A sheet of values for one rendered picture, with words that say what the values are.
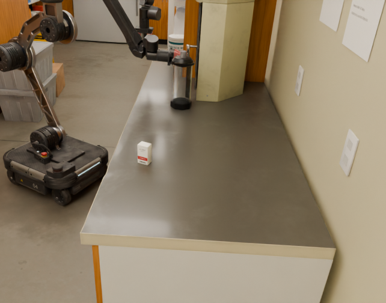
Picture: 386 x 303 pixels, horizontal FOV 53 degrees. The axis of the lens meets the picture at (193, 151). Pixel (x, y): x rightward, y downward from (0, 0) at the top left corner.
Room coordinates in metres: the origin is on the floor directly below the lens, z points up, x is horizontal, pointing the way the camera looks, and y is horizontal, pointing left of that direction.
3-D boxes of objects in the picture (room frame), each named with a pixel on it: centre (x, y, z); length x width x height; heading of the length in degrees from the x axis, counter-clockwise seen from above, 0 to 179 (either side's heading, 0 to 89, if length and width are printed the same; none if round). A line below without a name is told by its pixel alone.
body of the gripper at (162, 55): (1.89, 0.17, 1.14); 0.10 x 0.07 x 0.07; 1
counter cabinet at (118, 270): (1.83, -0.06, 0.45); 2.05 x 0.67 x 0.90; 1
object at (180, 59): (1.75, 0.07, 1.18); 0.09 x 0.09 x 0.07
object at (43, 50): (3.64, 1.69, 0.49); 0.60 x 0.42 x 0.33; 1
